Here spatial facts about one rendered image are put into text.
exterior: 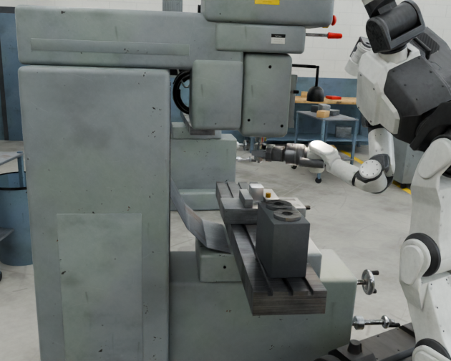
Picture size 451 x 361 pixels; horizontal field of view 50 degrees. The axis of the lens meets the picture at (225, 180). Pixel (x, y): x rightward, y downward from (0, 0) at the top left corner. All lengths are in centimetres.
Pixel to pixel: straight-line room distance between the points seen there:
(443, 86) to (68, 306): 152
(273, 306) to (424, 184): 61
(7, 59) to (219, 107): 713
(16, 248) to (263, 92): 259
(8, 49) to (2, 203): 519
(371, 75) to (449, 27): 810
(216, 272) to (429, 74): 105
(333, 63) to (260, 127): 706
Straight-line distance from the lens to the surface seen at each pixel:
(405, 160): 634
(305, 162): 190
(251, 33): 181
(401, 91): 163
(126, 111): 169
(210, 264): 193
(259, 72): 183
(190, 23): 179
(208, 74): 179
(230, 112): 181
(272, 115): 186
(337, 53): 889
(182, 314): 204
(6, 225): 387
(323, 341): 222
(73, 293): 193
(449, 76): 171
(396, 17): 164
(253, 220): 202
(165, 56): 179
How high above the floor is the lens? 164
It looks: 15 degrees down
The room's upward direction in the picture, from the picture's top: 2 degrees clockwise
